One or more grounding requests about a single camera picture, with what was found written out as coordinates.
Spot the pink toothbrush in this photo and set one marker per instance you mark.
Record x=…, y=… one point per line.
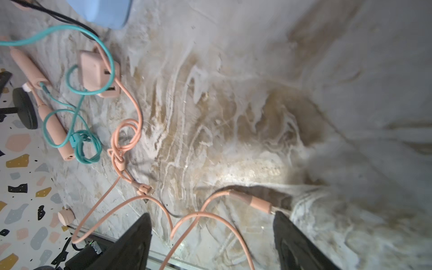
x=56, y=133
x=29, y=68

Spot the blue power strip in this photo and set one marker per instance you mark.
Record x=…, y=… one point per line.
x=111, y=14

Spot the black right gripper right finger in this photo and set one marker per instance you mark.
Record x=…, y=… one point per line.
x=296, y=251

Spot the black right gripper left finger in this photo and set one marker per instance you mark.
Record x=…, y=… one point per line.
x=130, y=252

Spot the pink charger cube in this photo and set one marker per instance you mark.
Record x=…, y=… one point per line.
x=94, y=74

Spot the metal base rail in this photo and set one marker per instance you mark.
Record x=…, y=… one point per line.
x=96, y=245

